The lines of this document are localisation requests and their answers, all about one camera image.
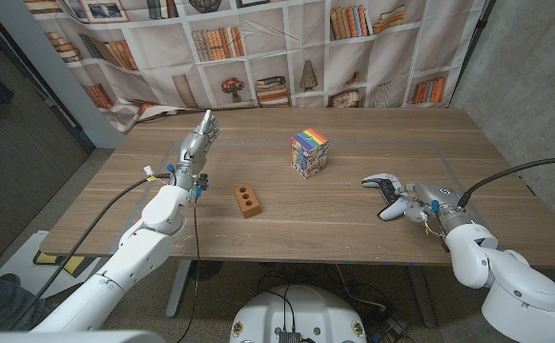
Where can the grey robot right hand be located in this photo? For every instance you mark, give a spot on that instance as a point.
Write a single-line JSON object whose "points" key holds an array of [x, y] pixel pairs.
{"points": [[439, 200]]}

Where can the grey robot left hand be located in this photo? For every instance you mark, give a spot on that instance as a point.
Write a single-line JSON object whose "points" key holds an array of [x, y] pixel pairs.
{"points": [[192, 152]]}

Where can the white black game controller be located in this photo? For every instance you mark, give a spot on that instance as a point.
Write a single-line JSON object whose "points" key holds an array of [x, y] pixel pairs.
{"points": [[394, 209]]}

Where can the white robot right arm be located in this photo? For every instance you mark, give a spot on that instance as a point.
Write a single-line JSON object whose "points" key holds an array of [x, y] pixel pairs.
{"points": [[511, 281]]}

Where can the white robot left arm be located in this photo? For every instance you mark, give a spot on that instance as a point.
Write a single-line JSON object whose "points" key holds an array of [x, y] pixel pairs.
{"points": [[149, 243]]}

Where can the brown block with three holes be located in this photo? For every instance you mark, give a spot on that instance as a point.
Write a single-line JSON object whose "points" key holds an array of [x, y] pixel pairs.
{"points": [[248, 202]]}

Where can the rainbow printed cube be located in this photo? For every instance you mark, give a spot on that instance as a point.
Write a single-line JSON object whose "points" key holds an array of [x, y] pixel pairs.
{"points": [[310, 152]]}

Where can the grey table leg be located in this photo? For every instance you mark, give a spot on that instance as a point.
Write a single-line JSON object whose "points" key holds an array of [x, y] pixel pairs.
{"points": [[423, 295]]}

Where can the printed bookshelf backdrop cloth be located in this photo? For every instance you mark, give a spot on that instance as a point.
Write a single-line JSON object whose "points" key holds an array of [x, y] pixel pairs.
{"points": [[277, 62]]}

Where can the power strip on floor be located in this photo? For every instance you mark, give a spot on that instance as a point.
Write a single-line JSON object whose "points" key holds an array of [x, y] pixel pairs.
{"points": [[395, 326]]}

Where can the white table leg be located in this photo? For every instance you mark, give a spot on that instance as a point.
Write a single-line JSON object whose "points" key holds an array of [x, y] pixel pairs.
{"points": [[178, 290]]}

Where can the black backdrop stand pole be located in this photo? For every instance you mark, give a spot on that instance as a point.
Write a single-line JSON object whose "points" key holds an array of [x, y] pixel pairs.
{"points": [[474, 47]]}

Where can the dark wooden door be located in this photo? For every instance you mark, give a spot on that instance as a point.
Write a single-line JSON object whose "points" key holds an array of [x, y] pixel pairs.
{"points": [[15, 157]]}

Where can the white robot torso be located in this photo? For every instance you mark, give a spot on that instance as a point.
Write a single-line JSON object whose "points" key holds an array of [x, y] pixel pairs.
{"points": [[301, 314]]}

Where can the yellow black floor object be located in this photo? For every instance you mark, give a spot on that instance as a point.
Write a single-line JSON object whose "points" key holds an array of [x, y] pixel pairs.
{"points": [[48, 259]]}

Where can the grey ribbed box on torso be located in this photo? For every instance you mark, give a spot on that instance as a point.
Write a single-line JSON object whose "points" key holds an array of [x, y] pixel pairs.
{"points": [[289, 336]]}

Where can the white floor board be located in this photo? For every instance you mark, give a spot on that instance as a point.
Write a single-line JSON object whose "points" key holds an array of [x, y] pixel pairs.
{"points": [[25, 276]]}

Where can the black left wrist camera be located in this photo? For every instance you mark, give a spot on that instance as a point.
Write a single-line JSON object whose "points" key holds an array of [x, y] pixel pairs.
{"points": [[201, 183]]}

